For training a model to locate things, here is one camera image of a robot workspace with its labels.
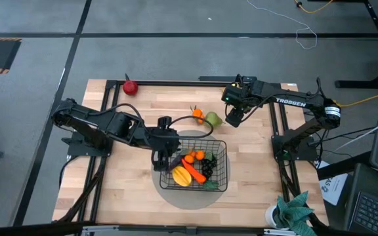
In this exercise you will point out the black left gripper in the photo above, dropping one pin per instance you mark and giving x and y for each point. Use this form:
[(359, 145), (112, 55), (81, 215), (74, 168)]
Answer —
[(164, 141)]

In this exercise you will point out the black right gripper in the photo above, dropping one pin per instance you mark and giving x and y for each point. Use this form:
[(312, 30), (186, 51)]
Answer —
[(249, 93)]

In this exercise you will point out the purple eggplant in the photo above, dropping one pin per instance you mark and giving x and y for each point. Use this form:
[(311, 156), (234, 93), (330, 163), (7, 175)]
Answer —
[(175, 162)]

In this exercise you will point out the tangerine pair with green leaf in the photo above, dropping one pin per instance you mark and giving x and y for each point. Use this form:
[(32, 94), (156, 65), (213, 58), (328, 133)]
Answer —
[(195, 155)]

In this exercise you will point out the tangerine pair with dark twig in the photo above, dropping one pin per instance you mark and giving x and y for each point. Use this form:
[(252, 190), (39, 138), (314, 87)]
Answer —
[(197, 114)]

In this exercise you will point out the yellow starfruit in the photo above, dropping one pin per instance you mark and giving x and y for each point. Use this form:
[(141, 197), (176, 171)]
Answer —
[(181, 176)]

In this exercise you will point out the orange carrot with green top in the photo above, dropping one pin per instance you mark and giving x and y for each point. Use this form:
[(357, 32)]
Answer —
[(194, 172)]

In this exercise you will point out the dark purple grape bunch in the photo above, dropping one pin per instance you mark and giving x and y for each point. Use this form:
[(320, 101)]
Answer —
[(207, 168)]

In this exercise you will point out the red pomegranate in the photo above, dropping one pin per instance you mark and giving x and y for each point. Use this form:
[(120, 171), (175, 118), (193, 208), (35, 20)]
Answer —
[(130, 88)]

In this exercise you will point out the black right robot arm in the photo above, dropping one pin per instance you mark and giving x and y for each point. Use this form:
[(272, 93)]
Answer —
[(290, 101)]

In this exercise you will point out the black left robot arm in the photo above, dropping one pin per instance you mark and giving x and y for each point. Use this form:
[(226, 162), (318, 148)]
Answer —
[(90, 121)]

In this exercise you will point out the green pear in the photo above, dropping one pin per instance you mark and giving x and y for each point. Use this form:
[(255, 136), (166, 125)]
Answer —
[(213, 120)]

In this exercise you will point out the round grey placemat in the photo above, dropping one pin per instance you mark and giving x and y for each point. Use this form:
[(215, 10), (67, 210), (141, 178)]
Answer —
[(189, 200)]

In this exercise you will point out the white plant pot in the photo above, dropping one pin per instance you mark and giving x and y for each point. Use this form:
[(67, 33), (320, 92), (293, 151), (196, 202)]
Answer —
[(269, 216)]

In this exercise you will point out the green cloth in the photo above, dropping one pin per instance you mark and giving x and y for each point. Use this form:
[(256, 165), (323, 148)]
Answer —
[(290, 213)]

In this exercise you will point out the black table leg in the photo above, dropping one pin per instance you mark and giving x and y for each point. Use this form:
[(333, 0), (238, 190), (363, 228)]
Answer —
[(340, 167)]

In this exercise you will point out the white paper with logo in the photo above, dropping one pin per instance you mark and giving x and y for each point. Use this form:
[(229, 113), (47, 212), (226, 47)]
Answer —
[(333, 187)]

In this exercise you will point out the white rod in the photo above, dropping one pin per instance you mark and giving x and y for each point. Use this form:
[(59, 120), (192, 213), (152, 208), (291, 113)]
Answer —
[(359, 136)]

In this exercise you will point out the black crossbar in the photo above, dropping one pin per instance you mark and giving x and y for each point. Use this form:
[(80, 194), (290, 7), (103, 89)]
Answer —
[(28, 229)]

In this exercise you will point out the black laptop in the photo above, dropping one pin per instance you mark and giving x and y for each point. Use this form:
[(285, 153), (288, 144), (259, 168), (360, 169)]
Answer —
[(372, 213)]

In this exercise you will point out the black metal table frame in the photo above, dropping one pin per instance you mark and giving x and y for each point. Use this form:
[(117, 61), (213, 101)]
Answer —
[(189, 84)]

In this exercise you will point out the black desk frame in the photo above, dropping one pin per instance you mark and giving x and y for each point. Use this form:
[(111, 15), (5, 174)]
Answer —
[(356, 84)]

